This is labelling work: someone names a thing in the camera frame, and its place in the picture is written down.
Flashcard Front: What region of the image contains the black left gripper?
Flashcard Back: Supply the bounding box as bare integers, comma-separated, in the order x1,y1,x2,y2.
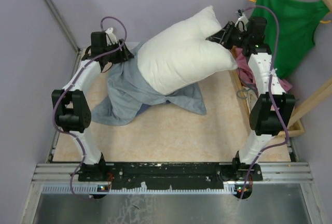
103,38,133,64

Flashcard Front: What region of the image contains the pink shirt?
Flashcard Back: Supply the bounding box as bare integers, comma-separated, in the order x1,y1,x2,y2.
231,47,292,95

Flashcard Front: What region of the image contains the grey-blue pillowcase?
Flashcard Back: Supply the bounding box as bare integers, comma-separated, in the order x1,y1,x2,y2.
91,42,206,126

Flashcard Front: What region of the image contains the white pillow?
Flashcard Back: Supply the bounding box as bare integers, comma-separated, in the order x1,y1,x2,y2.
137,6,238,95

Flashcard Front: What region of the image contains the aluminium rail frame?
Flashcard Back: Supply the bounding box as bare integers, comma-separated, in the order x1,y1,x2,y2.
20,50,322,224

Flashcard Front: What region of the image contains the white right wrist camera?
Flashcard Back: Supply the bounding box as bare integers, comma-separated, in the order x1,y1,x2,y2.
235,9,248,31

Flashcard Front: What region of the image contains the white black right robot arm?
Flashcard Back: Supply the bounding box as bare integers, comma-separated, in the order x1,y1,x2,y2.
208,17,295,180

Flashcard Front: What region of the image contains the cream cloth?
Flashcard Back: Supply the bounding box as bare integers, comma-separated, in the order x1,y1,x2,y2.
244,90,258,112

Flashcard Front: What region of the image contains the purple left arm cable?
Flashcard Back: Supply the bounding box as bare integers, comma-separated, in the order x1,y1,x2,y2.
53,16,128,201

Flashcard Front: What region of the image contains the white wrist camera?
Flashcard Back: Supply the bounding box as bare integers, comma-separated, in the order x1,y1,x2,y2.
235,9,248,31
105,27,118,46

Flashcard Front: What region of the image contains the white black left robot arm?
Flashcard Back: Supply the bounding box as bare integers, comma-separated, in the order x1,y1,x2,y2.
51,28,133,181

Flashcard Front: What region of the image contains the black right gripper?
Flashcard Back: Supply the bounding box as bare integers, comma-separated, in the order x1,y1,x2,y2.
205,22,248,51

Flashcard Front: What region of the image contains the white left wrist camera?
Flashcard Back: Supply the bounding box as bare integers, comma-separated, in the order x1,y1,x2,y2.
105,27,118,46

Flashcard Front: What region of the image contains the wooden clothes rack frame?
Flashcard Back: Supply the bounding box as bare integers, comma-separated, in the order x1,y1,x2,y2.
229,0,332,139

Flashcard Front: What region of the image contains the white slotted cable duct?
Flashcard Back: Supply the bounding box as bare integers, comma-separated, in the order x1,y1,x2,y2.
41,181,243,195

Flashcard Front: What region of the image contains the green tank top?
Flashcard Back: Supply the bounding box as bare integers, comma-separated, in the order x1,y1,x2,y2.
256,0,329,79

